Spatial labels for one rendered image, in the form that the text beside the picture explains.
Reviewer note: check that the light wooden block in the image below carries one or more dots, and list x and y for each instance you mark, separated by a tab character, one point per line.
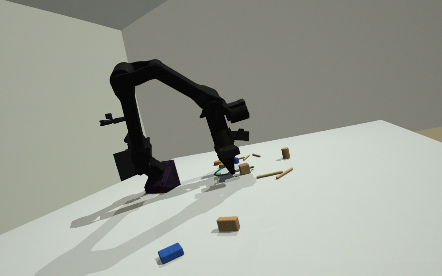
244	168

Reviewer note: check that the brown wooden block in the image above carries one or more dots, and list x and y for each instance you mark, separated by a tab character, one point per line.
228	224

